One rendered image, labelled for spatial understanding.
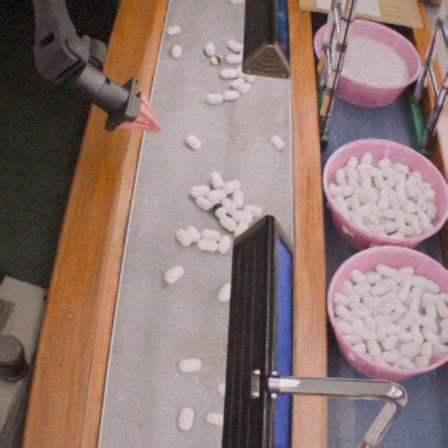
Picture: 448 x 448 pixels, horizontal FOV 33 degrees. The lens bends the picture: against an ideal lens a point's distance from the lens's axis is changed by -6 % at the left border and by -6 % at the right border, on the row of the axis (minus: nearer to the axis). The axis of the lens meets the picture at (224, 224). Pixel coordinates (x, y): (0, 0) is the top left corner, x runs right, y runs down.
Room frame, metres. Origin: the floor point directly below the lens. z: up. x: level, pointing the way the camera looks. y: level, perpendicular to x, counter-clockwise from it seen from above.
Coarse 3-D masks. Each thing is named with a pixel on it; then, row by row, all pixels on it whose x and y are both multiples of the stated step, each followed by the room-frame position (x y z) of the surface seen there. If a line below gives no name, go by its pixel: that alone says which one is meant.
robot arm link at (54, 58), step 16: (32, 0) 1.15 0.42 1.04; (48, 0) 1.13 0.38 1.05; (64, 0) 1.17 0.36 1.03; (48, 16) 1.09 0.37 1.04; (64, 16) 1.11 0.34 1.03; (48, 32) 1.06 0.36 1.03; (64, 32) 1.06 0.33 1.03; (48, 48) 1.03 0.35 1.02; (64, 48) 1.02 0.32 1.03; (48, 64) 1.01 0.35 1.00; (64, 64) 1.01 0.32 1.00
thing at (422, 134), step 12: (444, 0) 1.39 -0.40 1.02; (444, 12) 1.38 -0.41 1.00; (444, 24) 1.37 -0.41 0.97; (432, 36) 1.39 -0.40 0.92; (444, 36) 1.33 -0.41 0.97; (432, 48) 1.38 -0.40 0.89; (432, 60) 1.38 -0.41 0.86; (420, 72) 1.39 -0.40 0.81; (432, 72) 1.35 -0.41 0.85; (420, 84) 1.38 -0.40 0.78; (432, 84) 1.31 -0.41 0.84; (444, 84) 1.24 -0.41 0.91; (408, 96) 1.41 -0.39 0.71; (420, 96) 1.38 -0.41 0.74; (444, 96) 1.23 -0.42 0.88; (408, 108) 1.40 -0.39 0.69; (420, 108) 1.37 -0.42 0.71; (420, 120) 1.33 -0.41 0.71; (432, 120) 1.24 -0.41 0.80; (420, 132) 1.29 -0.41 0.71; (432, 132) 1.23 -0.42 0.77; (420, 144) 1.24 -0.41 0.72
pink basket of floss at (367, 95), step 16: (320, 32) 1.53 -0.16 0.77; (368, 32) 1.61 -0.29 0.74; (384, 32) 1.60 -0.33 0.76; (320, 48) 1.51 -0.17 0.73; (400, 48) 1.56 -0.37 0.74; (416, 64) 1.49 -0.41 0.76; (352, 80) 1.36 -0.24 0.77; (352, 96) 1.38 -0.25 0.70; (368, 96) 1.37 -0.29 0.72; (384, 96) 1.38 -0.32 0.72
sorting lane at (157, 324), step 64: (192, 0) 1.63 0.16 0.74; (192, 64) 1.36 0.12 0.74; (192, 128) 1.16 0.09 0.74; (256, 128) 1.18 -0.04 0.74; (256, 192) 1.01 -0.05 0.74; (128, 256) 0.81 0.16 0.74; (192, 256) 0.84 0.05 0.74; (128, 320) 0.68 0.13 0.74; (192, 320) 0.70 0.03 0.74; (128, 384) 0.56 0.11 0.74; (192, 384) 0.58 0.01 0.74
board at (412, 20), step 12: (300, 0) 1.65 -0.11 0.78; (312, 0) 1.66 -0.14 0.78; (384, 0) 1.73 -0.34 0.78; (396, 0) 1.74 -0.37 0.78; (408, 0) 1.75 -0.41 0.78; (324, 12) 1.62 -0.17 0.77; (384, 12) 1.67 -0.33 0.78; (396, 12) 1.68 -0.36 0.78; (408, 12) 1.69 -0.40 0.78; (396, 24) 1.64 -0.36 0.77; (408, 24) 1.64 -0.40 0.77; (420, 24) 1.64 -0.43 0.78
